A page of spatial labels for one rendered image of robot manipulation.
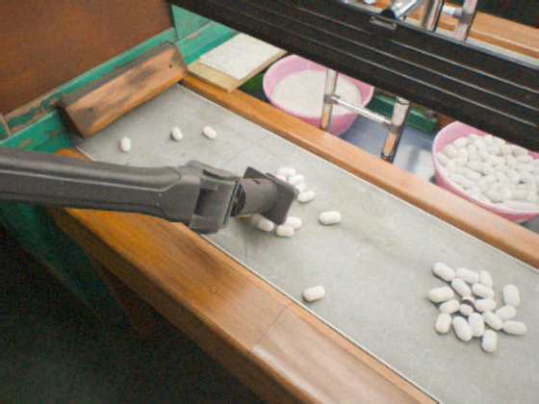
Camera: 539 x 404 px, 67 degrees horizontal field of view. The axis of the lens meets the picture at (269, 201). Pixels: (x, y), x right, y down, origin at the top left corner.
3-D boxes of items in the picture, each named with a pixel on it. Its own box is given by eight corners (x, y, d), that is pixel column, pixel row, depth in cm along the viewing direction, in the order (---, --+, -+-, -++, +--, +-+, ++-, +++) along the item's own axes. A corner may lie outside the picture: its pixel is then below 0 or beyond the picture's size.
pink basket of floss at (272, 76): (377, 145, 99) (386, 113, 92) (267, 151, 98) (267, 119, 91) (354, 81, 116) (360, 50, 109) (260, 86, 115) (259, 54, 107)
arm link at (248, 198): (235, 223, 59) (246, 186, 58) (199, 206, 62) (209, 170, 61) (259, 219, 65) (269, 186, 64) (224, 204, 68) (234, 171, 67)
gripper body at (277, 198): (253, 165, 72) (229, 164, 66) (300, 191, 68) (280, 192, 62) (239, 197, 74) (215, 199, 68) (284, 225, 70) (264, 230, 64)
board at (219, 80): (228, 93, 97) (228, 89, 96) (184, 71, 103) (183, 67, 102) (308, 37, 114) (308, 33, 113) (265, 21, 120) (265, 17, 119)
